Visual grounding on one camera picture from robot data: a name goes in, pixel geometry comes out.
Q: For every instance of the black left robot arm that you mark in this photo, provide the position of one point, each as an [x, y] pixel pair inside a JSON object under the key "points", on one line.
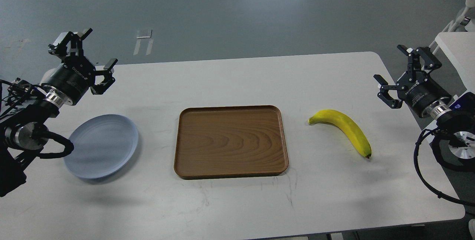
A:
{"points": [[24, 135]]}

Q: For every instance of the light blue plate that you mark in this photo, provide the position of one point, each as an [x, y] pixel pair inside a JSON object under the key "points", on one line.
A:
{"points": [[102, 146]]}

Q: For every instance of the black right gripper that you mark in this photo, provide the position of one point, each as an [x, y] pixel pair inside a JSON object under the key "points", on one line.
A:
{"points": [[420, 89]]}

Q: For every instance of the white rolling chair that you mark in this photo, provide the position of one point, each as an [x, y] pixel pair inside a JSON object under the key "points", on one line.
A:
{"points": [[463, 22]]}

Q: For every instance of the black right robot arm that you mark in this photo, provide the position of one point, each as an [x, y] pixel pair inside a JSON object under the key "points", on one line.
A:
{"points": [[454, 126]]}

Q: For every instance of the brown wooden tray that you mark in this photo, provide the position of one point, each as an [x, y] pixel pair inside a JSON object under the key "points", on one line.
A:
{"points": [[230, 142]]}

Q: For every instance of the yellow banana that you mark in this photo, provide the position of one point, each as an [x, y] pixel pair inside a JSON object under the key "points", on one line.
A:
{"points": [[352, 131]]}

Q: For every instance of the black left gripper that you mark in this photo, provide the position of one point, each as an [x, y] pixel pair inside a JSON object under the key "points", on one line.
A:
{"points": [[76, 74]]}

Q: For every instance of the white side table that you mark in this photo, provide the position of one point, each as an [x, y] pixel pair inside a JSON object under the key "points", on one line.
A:
{"points": [[459, 47]]}

